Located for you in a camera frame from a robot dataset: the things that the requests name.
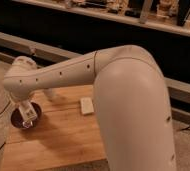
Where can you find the white cup dark inside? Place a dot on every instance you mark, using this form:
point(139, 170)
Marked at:
point(50, 94)

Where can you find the white rectangular sponge block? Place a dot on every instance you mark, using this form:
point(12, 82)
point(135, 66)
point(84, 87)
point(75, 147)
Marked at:
point(86, 105)

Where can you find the wooden board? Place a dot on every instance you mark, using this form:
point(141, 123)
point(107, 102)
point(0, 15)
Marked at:
point(63, 135)

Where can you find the dark ceramic bowl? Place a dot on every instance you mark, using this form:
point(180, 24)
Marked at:
point(17, 120)

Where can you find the wooden shelf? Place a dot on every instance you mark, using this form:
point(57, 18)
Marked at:
point(101, 14)

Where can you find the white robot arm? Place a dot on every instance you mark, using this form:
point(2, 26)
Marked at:
point(139, 145)

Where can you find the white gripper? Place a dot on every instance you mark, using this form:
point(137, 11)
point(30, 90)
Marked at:
point(25, 107)

